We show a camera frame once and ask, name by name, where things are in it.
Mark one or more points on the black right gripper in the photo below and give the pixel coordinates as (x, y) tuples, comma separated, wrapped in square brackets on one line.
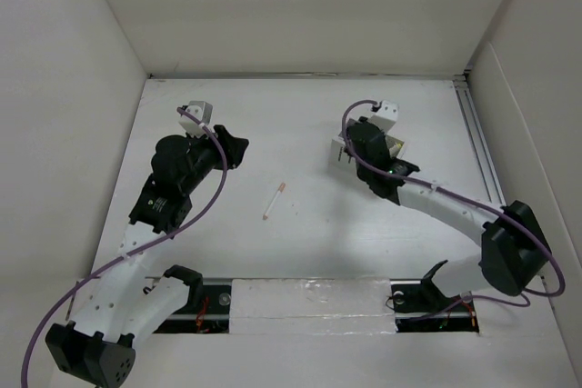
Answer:
[(361, 119)]

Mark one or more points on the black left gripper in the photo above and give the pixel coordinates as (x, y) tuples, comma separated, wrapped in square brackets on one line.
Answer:
[(231, 146)]

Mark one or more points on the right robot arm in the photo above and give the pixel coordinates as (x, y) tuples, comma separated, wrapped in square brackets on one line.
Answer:
[(512, 246)]

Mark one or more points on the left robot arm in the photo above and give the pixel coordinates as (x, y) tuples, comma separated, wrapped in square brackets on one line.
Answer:
[(98, 345)]

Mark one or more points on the white two-compartment pen holder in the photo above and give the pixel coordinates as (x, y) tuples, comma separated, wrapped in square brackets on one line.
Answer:
[(340, 158)]

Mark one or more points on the white marker with pink cap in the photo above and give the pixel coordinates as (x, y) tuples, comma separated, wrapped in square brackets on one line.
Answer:
[(281, 188)]

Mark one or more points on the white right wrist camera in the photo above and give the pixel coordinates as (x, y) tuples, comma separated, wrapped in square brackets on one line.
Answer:
[(384, 115)]

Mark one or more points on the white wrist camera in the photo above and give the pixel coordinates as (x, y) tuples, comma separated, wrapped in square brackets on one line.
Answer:
[(384, 115), (193, 115)]

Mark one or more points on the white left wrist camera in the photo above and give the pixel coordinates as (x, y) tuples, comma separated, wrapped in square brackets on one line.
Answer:
[(193, 115)]

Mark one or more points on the aluminium rail right side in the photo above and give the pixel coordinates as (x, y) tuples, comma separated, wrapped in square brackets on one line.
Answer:
[(478, 140)]

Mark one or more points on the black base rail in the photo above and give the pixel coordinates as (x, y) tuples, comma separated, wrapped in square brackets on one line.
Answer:
[(211, 314)]

